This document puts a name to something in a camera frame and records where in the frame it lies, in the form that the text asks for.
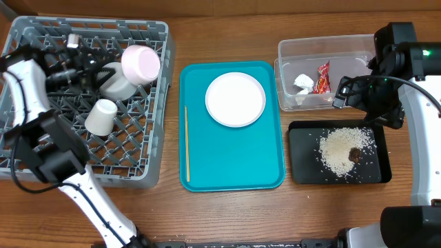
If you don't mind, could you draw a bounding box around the grey bowl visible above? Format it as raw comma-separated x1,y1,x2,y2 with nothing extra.
99,62,137,101

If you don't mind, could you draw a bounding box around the small pink plate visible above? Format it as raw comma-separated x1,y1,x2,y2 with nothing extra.
121,45,161,86

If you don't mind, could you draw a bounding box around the white cup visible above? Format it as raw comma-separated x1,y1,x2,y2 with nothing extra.
85,99,118,136

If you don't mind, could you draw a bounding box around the red snack wrapper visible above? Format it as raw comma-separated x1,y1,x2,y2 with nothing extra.
313,61,331,94

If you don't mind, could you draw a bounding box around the brown food scrap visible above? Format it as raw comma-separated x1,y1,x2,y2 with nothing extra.
348,147,362,163

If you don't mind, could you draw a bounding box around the pile of rice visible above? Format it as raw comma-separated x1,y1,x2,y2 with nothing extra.
315,127,376,179

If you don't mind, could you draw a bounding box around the white napkin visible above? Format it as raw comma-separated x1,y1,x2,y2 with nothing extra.
294,74,314,94

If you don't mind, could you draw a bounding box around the wooden chopstick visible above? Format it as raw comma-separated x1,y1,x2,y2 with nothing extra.
184,105,190,182

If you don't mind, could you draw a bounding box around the large white plate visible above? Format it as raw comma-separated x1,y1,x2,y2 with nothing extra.
205,72,266,128

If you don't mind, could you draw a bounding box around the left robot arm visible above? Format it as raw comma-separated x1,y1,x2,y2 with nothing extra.
1,34,152,247

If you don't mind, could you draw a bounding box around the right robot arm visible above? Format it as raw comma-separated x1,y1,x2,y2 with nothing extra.
333,22,440,248

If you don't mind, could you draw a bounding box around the clear plastic bin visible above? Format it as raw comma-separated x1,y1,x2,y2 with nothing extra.
274,34,376,112

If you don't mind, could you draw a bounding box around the grey dish rack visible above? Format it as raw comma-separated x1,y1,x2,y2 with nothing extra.
3,16,176,188

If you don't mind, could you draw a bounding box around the black tray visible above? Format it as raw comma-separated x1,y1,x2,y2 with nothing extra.
288,120,392,184

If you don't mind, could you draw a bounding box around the teal serving tray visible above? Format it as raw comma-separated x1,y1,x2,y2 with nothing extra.
178,61,285,192

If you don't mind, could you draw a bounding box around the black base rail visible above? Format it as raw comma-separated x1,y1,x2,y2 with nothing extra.
154,238,347,248

